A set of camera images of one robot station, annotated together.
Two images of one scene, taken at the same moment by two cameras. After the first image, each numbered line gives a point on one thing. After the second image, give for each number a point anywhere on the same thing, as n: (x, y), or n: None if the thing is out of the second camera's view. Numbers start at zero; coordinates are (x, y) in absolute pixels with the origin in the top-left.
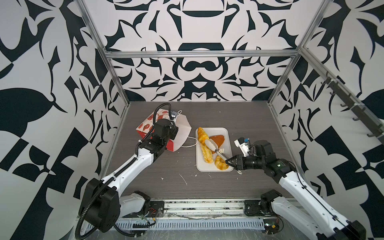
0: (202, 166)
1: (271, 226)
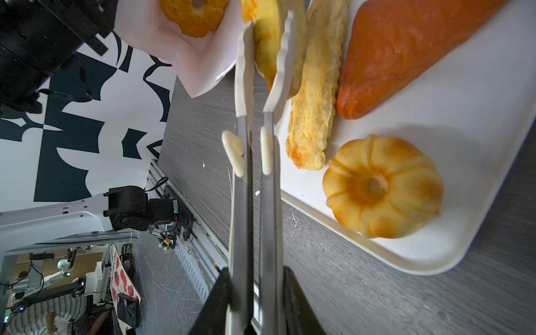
0: (470, 109)
1: None
